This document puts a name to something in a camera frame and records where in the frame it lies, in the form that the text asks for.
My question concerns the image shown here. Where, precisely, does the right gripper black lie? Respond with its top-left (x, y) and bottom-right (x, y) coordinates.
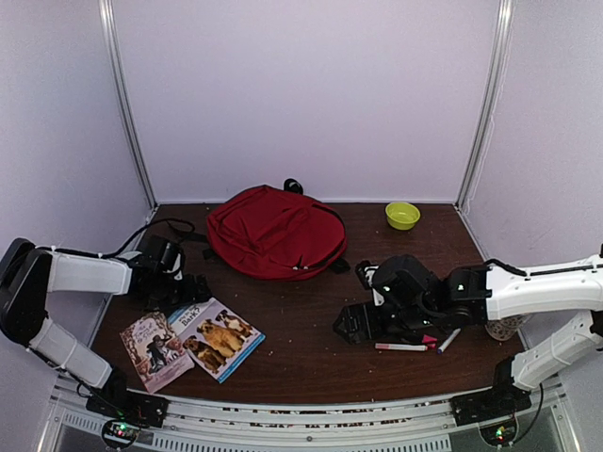
top-left (333, 302), bottom-right (437, 347)

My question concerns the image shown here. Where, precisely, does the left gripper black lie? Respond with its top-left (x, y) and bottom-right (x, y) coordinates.
top-left (153, 273), bottom-right (213, 315)

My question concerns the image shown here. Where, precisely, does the dog book Why Dogs Bark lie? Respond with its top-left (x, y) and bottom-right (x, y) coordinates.
top-left (168, 298), bottom-right (266, 383)

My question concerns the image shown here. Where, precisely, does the red backpack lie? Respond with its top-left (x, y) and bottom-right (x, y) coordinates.
top-left (206, 186), bottom-right (350, 282)

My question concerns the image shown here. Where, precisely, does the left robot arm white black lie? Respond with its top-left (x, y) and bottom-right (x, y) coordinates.
top-left (1, 236), bottom-right (212, 418)

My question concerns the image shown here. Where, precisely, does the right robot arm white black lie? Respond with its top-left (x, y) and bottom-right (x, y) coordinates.
top-left (334, 254), bottom-right (602, 416)

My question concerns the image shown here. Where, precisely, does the pink white marker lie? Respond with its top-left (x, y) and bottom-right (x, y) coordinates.
top-left (375, 343), bottom-right (429, 352)

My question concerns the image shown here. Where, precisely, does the small pink illustrated book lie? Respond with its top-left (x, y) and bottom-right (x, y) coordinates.
top-left (120, 312), bottom-right (194, 395)

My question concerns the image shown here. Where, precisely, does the pink black highlighter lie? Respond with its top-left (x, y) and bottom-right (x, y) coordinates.
top-left (400, 331), bottom-right (438, 347)

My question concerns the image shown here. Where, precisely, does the purple white marker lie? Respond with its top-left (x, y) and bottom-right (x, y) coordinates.
top-left (437, 329), bottom-right (462, 355)

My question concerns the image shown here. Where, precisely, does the lime green bowl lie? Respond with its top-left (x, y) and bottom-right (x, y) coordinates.
top-left (385, 202), bottom-right (421, 231)

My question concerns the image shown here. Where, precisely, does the patterned mug orange inside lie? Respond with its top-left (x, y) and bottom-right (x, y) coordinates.
top-left (484, 315), bottom-right (531, 342)

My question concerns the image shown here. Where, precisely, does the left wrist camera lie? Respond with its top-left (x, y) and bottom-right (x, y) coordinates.
top-left (139, 235), bottom-right (184, 275)

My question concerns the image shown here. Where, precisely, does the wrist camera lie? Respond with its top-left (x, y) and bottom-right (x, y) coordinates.
top-left (139, 235), bottom-right (184, 275)
top-left (354, 260), bottom-right (379, 290)

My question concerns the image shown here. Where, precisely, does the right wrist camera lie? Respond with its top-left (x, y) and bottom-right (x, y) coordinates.
top-left (354, 260), bottom-right (379, 290)

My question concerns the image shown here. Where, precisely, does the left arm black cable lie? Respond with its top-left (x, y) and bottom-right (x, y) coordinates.
top-left (93, 218), bottom-right (195, 260)

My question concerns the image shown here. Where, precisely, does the front aluminium rail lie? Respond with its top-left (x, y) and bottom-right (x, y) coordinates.
top-left (37, 371), bottom-right (580, 452)

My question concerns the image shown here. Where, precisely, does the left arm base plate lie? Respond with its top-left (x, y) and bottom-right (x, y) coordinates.
top-left (86, 392), bottom-right (170, 428)

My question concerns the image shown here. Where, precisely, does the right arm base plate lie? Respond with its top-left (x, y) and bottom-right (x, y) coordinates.
top-left (450, 391), bottom-right (531, 427)

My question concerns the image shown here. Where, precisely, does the right aluminium frame post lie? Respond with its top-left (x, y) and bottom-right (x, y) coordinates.
top-left (455, 0), bottom-right (514, 214)

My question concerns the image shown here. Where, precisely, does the aluminium frame post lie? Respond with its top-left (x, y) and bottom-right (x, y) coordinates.
top-left (455, 0), bottom-right (514, 214)
top-left (98, 0), bottom-right (157, 209)

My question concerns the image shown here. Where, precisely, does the left aluminium frame post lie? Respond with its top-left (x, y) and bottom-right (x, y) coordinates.
top-left (98, 0), bottom-right (157, 209)

